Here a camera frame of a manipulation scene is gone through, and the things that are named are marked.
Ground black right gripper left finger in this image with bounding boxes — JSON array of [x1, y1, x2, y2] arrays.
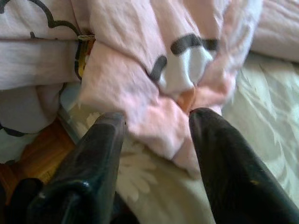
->
[[27, 111, 127, 224]]

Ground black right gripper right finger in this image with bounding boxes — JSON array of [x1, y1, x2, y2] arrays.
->
[[188, 107, 299, 224]]

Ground pink cartoon print blanket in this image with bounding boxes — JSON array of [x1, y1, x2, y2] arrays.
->
[[0, 0, 299, 181]]

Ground bed with grey floral sheet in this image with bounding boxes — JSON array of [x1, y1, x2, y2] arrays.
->
[[57, 52, 299, 224]]

